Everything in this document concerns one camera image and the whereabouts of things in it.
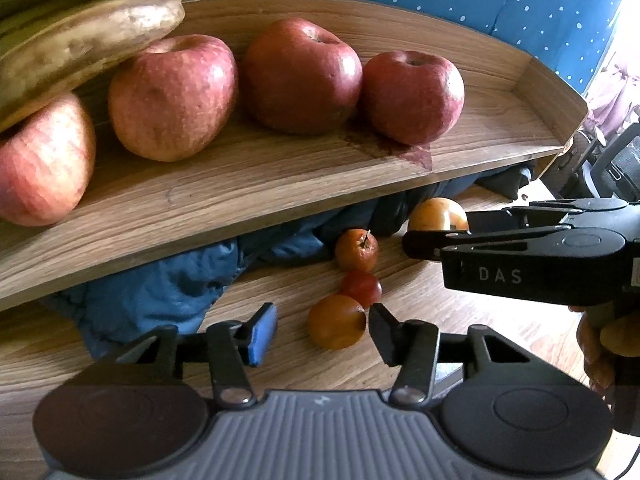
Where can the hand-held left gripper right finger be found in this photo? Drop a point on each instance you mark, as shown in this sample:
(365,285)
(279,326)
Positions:
(385,332)

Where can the blue white-dotted cloth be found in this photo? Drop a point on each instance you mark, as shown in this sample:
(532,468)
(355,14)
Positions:
(475,5)

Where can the small red-orange stemmed fruit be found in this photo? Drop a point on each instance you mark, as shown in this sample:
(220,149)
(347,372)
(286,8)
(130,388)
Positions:
(356,250)

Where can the red cherry tomato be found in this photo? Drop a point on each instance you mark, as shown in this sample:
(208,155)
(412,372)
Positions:
(360,287)

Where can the person's right hand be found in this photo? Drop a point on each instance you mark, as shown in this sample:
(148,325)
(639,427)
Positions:
(595,355)

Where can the curved wooden shelf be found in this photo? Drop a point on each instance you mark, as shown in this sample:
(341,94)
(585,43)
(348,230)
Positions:
(225,180)

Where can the brown-spotted banana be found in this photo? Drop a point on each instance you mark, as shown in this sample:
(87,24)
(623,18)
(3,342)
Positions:
(85,45)

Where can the black office chair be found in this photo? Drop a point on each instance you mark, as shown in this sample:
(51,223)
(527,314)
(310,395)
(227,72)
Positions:
(617,165)

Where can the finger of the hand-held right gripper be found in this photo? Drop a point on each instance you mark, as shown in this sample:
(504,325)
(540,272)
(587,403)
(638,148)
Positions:
(505,217)
(450,241)

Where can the small orange round fruit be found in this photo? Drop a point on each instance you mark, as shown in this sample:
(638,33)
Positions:
(335,322)

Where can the dark blue cloth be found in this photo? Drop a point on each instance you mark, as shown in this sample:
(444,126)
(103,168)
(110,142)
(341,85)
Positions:
(160,285)

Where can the red apple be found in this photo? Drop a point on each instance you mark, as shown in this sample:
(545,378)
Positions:
(42,160)
(302,75)
(412,97)
(172,97)

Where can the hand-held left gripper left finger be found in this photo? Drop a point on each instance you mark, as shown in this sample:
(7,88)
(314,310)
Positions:
(262,335)

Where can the yellow-orange round fruit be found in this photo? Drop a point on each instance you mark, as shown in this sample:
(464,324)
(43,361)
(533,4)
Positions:
(435,216)

